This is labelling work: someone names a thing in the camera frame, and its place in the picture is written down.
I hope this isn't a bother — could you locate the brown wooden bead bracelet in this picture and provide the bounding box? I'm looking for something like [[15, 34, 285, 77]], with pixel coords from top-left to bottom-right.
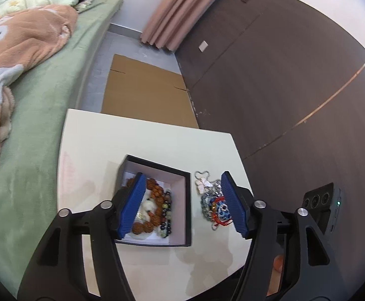
[[126, 177, 172, 234]]

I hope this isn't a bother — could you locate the silver butterfly chain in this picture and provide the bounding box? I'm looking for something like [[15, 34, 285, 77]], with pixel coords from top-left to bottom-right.
[[194, 170, 222, 195]]

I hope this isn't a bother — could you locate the flat cardboard sheet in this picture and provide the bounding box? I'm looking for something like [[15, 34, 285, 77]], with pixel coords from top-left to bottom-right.
[[101, 53, 201, 129]]

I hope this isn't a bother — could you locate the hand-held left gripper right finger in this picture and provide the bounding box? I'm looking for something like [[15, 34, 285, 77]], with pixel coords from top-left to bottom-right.
[[221, 171, 349, 301]]

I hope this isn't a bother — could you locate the green bed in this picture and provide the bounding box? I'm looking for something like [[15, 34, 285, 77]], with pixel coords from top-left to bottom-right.
[[0, 0, 124, 298]]

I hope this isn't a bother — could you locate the white jade pendant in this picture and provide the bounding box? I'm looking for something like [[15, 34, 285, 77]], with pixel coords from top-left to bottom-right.
[[138, 199, 157, 223]]

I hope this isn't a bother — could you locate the peach printed blanket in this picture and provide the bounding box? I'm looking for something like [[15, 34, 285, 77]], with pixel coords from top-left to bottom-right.
[[0, 5, 79, 176]]

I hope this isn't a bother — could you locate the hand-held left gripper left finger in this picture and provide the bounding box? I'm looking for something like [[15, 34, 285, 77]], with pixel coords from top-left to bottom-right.
[[17, 172, 147, 301]]

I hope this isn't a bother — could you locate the pink curtain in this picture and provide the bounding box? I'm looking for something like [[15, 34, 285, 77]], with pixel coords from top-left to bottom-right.
[[140, 0, 237, 52]]

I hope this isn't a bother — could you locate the blue and red beaded jewelry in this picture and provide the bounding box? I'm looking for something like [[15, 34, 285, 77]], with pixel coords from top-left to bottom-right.
[[201, 191, 235, 231]]

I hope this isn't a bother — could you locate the black jewelry box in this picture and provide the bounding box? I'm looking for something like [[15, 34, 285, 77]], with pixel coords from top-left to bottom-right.
[[115, 154, 192, 247]]

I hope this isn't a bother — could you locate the dark bead bracelet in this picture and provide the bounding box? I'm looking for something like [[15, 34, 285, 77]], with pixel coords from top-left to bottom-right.
[[160, 190, 174, 238]]

